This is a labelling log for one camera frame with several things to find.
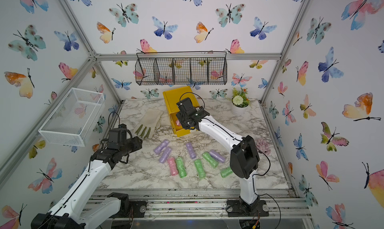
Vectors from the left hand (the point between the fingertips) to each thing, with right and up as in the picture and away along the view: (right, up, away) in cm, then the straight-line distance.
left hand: (140, 139), depth 82 cm
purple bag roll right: (+43, -11, +7) cm, 45 cm away
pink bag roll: (+20, +9, +3) cm, 22 cm away
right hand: (+20, +14, +2) cm, 25 cm away
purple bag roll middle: (+27, -8, +11) cm, 30 cm away
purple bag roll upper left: (+7, -7, +11) cm, 15 cm away
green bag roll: (+22, -16, +3) cm, 28 cm away
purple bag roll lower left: (+12, -10, +9) cm, 18 cm away
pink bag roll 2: (+17, -14, +4) cm, 22 cm away
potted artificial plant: (+59, +22, +16) cm, 65 cm away
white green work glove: (-5, +4, +22) cm, 23 cm away
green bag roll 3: (+39, -13, +6) cm, 41 cm away
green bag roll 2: (+33, -17, +2) cm, 37 cm away
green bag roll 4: (+47, -18, +1) cm, 51 cm away
